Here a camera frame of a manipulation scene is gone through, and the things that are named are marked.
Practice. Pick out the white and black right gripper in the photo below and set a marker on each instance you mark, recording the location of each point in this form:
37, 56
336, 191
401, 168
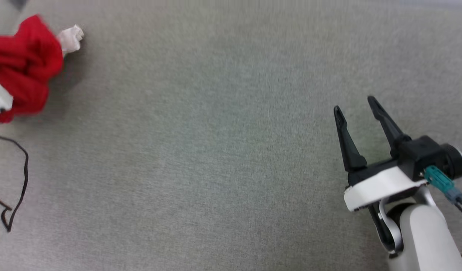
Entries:
381, 184

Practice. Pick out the red and white garment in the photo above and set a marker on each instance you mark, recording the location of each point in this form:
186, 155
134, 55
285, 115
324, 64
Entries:
25, 64

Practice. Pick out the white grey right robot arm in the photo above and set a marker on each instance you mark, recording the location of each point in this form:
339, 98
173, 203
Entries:
426, 233

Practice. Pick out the grey fabric covered surface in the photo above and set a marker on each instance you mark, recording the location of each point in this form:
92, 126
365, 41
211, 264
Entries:
215, 150

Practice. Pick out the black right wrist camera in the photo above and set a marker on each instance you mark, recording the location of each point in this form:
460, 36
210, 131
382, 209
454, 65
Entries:
430, 154

